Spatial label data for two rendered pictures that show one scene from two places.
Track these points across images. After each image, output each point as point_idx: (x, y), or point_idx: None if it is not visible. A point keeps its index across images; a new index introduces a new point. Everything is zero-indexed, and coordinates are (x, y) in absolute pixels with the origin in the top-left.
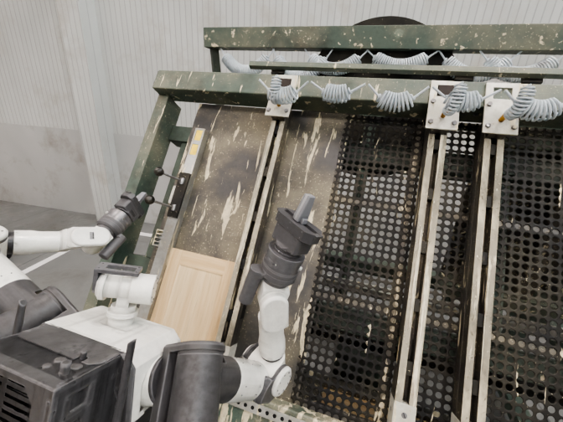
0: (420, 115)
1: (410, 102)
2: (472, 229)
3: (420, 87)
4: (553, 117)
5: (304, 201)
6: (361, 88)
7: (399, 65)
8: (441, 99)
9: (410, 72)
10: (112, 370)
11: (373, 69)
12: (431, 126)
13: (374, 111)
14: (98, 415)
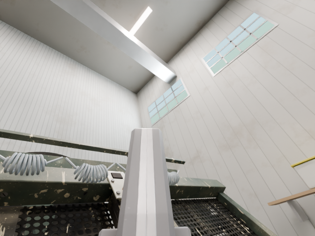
0: (101, 198)
1: (106, 171)
2: None
3: (99, 174)
4: (177, 180)
5: (150, 143)
6: (47, 173)
7: (93, 144)
8: (117, 180)
9: (102, 150)
10: None
11: (72, 143)
12: (120, 196)
13: (59, 198)
14: None
